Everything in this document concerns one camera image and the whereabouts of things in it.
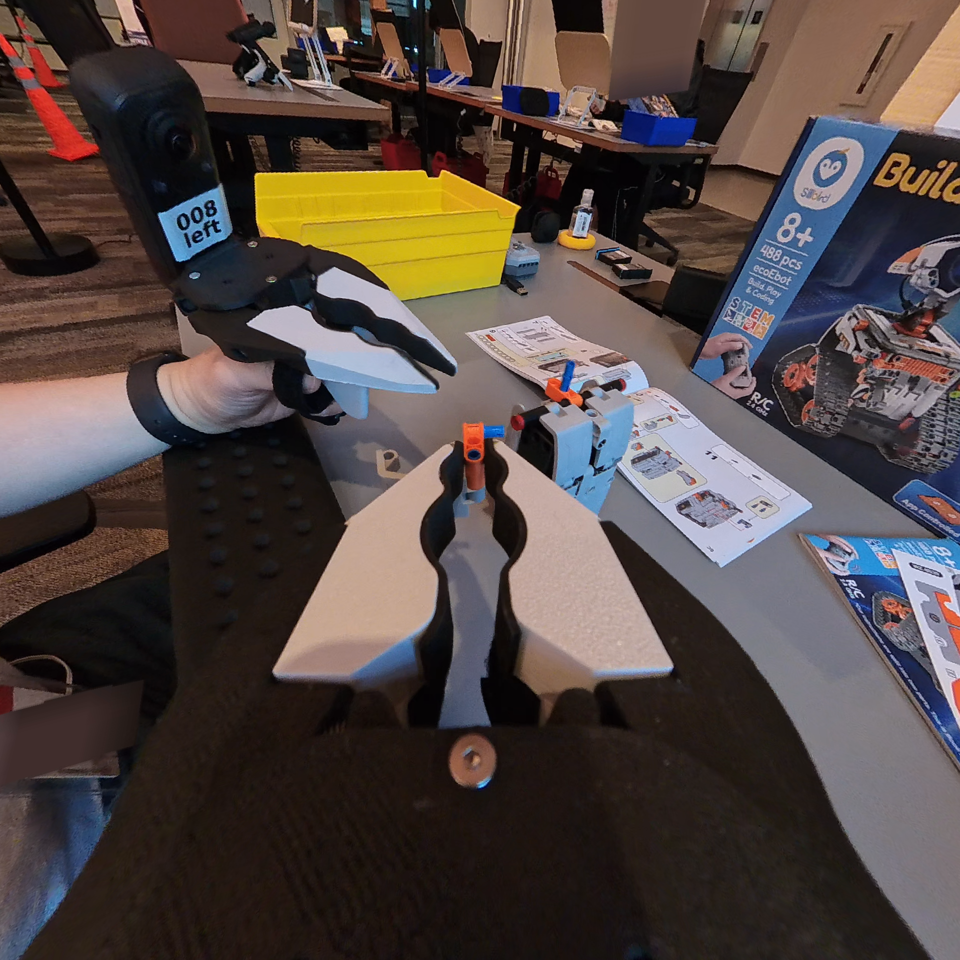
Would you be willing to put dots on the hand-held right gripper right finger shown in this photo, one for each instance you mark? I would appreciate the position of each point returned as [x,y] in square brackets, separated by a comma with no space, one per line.
[585,600]

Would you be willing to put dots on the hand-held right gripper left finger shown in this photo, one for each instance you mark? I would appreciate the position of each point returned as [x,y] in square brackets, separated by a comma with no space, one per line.
[360,600]

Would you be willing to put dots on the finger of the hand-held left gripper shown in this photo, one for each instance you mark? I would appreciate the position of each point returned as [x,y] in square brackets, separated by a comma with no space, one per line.
[337,356]
[360,289]

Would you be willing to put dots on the grey curved panel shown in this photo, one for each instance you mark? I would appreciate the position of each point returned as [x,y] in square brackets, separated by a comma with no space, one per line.
[391,461]

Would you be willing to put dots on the grey brick robot assembly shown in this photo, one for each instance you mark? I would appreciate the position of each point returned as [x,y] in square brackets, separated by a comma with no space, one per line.
[577,442]

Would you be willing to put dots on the small grey panel orange connector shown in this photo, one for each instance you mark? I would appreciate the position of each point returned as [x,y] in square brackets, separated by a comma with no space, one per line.
[474,450]

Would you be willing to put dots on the person's left forearm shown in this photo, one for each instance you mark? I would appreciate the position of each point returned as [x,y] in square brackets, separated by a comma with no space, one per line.
[60,442]

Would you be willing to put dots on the grey desk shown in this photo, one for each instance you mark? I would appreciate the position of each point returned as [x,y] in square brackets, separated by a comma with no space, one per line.
[750,600]

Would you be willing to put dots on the person's left hand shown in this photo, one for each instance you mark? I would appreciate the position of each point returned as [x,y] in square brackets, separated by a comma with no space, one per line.
[225,390]

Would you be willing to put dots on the yellow plastic bin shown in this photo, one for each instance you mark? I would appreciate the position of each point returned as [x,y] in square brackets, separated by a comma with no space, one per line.
[390,240]

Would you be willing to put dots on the black perforated plastic panel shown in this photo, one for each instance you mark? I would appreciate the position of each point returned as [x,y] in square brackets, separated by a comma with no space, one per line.
[247,525]

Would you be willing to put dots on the black wristband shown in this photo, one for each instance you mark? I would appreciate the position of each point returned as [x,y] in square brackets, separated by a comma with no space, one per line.
[146,405]

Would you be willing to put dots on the open instruction booklet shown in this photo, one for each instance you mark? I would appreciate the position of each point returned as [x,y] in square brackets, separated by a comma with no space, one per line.
[675,480]

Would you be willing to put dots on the red bag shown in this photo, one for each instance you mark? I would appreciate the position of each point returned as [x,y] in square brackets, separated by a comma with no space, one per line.
[457,169]

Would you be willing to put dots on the black usb dongle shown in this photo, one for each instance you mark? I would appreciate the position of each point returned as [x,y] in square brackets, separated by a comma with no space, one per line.
[517,285]

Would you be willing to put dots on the grey battery box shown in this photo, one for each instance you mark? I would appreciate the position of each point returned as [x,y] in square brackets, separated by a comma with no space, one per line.
[522,259]

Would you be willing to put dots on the black floor stand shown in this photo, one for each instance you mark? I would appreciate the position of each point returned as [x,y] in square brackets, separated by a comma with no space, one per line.
[45,251]

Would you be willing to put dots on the grey background table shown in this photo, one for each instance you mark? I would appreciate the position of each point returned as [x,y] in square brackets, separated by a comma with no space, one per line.
[300,101]

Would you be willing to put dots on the black round pouch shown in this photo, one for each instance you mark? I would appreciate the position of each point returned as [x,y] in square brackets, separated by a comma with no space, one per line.
[546,226]

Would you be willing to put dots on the black and white tool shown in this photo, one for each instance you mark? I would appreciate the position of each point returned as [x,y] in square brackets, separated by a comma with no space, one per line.
[255,60]

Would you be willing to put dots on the yellow tape roll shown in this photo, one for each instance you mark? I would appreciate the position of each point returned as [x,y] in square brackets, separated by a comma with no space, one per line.
[577,241]

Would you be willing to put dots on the orange traffic cone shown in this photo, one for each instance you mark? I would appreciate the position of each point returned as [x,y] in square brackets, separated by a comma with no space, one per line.
[41,60]
[52,120]

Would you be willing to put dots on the clear sanitizer bottle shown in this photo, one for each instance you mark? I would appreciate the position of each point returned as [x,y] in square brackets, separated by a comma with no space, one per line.
[583,217]

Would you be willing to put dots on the blue plastic bin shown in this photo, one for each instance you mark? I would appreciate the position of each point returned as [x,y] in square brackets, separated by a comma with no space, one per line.
[660,129]
[514,101]

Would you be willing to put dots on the brown cardboard box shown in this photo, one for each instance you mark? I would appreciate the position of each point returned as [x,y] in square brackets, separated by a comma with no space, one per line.
[195,30]

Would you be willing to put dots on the wooden background table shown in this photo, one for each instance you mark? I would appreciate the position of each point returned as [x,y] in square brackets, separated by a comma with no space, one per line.
[562,133]

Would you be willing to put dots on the small black box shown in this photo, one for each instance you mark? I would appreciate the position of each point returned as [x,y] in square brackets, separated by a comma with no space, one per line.
[631,271]
[613,256]

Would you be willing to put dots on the blue manual booklet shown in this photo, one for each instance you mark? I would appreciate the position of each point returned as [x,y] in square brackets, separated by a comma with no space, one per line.
[855,592]

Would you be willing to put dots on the clear acrylic stand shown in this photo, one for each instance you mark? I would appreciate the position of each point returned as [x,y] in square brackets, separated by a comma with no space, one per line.
[579,105]

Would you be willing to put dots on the black office chair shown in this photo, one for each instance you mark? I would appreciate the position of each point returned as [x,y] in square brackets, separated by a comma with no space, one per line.
[697,300]

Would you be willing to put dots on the sticker sheet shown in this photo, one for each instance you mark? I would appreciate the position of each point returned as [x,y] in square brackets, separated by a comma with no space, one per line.
[937,622]

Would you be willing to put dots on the blue robot kit box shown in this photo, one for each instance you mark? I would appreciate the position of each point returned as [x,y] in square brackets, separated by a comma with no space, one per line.
[825,300]

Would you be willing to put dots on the person's light grey clothing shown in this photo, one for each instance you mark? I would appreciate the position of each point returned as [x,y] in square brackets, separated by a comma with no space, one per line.
[52,862]

